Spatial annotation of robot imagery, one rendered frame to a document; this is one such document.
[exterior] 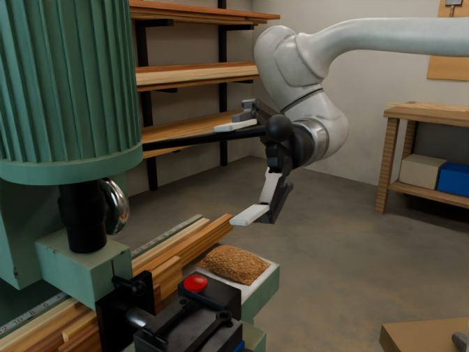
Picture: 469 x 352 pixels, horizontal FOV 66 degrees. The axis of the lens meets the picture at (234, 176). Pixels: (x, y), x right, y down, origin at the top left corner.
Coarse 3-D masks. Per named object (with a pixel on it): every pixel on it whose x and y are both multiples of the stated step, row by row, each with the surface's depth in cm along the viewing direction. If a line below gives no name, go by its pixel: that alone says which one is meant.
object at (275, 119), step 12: (276, 120) 44; (288, 120) 44; (216, 132) 51; (228, 132) 49; (240, 132) 48; (252, 132) 47; (264, 132) 46; (276, 132) 44; (288, 132) 44; (144, 144) 60; (156, 144) 58; (168, 144) 56; (180, 144) 55; (192, 144) 54
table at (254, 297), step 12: (204, 252) 76; (192, 264) 72; (276, 264) 72; (216, 276) 68; (264, 276) 68; (276, 276) 72; (240, 288) 65; (252, 288) 65; (264, 288) 67; (276, 288) 73; (168, 300) 62; (252, 300) 64; (264, 300) 69; (252, 312) 65
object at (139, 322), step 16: (144, 272) 53; (128, 288) 50; (96, 304) 47; (112, 304) 48; (128, 304) 51; (144, 304) 53; (112, 320) 49; (128, 320) 50; (144, 320) 49; (112, 336) 49; (128, 336) 52
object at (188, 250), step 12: (228, 216) 83; (204, 228) 78; (216, 228) 79; (228, 228) 83; (192, 240) 73; (204, 240) 76; (216, 240) 80; (168, 252) 69; (180, 252) 69; (192, 252) 73; (156, 264) 65; (72, 312) 53; (60, 324) 51; (36, 336) 49; (24, 348) 47
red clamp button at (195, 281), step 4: (192, 276) 48; (196, 276) 48; (200, 276) 48; (188, 280) 47; (192, 280) 47; (196, 280) 47; (200, 280) 47; (204, 280) 47; (184, 284) 46; (188, 284) 46; (192, 284) 46; (196, 284) 46; (200, 284) 46; (204, 284) 46; (188, 288) 46; (192, 288) 46; (196, 288) 46; (200, 288) 46
